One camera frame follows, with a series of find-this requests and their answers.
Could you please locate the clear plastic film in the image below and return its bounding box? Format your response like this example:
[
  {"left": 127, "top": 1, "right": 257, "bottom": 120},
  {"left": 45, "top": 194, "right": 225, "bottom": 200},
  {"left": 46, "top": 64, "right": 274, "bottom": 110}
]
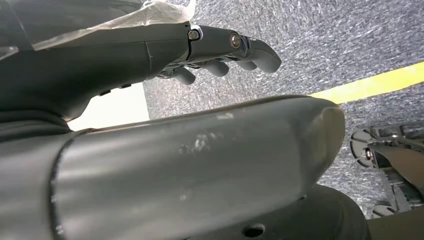
[{"left": 0, "top": 0, "right": 197, "bottom": 61}]

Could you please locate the yellow floor tape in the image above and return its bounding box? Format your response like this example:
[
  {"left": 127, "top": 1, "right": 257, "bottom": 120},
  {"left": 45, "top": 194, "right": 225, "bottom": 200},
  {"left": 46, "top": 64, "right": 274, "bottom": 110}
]
[{"left": 308, "top": 61, "right": 424, "bottom": 105}]

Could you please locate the black wheeled base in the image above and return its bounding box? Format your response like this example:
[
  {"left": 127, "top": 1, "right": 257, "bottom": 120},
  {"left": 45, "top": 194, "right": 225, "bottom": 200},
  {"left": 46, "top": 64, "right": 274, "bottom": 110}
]
[{"left": 350, "top": 121, "right": 424, "bottom": 220}]

